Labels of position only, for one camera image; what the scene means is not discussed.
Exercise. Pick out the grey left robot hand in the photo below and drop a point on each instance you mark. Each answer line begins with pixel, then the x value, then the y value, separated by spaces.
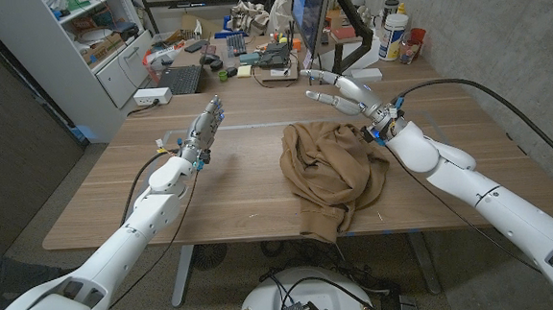
pixel 199 133

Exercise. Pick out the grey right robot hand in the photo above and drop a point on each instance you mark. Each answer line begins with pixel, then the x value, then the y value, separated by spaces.
pixel 359 94

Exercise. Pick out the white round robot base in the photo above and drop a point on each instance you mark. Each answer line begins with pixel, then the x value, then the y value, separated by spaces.
pixel 266 300

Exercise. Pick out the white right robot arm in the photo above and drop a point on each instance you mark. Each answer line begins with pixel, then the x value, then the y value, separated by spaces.
pixel 501 208

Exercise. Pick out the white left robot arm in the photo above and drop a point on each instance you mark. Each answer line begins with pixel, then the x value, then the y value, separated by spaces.
pixel 119 253

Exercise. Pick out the tan brown jacket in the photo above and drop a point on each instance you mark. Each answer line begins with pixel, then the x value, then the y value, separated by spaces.
pixel 330 171

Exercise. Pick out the small white box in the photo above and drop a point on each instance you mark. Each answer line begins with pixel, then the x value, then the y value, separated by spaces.
pixel 370 73

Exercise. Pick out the black keyboard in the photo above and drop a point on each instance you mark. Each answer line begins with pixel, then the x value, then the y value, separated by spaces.
pixel 181 80

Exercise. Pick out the white power strip box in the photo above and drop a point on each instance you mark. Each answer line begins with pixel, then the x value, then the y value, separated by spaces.
pixel 152 96

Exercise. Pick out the small green cup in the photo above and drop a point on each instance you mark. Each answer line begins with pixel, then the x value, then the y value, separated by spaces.
pixel 223 75

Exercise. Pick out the red book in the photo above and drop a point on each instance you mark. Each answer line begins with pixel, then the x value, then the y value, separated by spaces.
pixel 343 33

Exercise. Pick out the white wipes canister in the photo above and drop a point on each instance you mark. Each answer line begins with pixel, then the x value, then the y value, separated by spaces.
pixel 392 37

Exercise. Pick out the black computer mouse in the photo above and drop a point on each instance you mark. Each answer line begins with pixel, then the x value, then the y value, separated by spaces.
pixel 209 59

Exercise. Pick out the yellow sticky notes pad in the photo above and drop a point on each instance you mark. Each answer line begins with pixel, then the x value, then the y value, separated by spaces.
pixel 244 71

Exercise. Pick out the orange block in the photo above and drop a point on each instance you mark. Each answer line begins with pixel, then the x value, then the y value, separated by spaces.
pixel 296 44

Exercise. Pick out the red cup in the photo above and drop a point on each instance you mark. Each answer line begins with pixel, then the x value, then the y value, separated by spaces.
pixel 418 35

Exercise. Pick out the black smartphone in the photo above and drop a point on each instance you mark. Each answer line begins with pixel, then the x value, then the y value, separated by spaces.
pixel 196 46

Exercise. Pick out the teal case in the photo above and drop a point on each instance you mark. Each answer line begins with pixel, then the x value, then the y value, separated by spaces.
pixel 249 58

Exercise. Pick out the black tumbler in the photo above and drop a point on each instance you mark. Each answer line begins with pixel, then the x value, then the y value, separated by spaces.
pixel 390 8

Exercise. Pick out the black router with antennas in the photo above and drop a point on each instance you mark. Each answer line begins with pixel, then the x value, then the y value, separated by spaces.
pixel 275 56

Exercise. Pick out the dark compact keyboard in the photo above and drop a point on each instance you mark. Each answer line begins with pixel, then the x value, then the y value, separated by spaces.
pixel 236 44

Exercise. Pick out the black computer monitor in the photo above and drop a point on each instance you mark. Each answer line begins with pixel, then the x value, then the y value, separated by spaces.
pixel 308 9

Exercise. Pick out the white fabric bag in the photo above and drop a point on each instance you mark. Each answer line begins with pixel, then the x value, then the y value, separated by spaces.
pixel 279 10

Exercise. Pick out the black round fan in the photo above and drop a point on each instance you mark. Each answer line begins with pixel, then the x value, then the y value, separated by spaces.
pixel 209 256

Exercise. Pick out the beige plaid cloth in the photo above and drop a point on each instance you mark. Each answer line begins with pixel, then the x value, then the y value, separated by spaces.
pixel 249 17

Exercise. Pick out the cardboard box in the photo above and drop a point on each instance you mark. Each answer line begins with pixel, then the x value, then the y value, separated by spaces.
pixel 101 48

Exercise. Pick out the grey metal table leg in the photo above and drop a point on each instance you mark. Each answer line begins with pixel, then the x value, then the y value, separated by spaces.
pixel 183 276
pixel 425 261

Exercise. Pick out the white shelf cabinet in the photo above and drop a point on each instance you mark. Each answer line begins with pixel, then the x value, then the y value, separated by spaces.
pixel 49 58

